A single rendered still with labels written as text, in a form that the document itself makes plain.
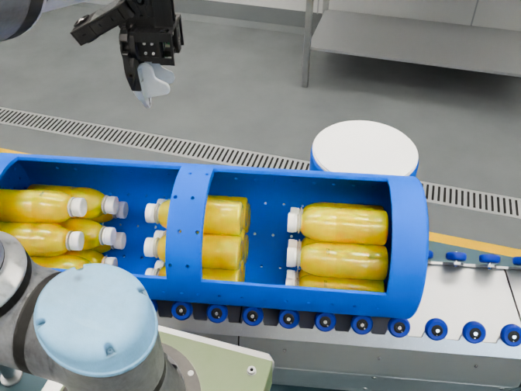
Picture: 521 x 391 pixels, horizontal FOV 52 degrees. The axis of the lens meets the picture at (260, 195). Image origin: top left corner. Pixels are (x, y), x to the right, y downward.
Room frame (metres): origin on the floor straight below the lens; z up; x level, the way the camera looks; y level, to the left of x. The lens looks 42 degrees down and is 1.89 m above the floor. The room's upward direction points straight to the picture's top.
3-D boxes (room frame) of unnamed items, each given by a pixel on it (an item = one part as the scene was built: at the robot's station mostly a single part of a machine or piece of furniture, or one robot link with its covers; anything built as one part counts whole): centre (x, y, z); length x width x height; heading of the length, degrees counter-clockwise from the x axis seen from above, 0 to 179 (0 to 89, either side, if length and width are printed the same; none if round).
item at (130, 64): (0.75, 0.20, 1.49); 0.05 x 0.02 x 0.09; 174
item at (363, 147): (1.12, -0.28, 1.03); 0.28 x 0.28 x 0.01
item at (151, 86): (0.75, 0.17, 1.44); 0.06 x 0.03 x 0.09; 84
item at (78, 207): (0.78, 0.37, 1.15); 0.04 x 0.02 x 0.04; 175
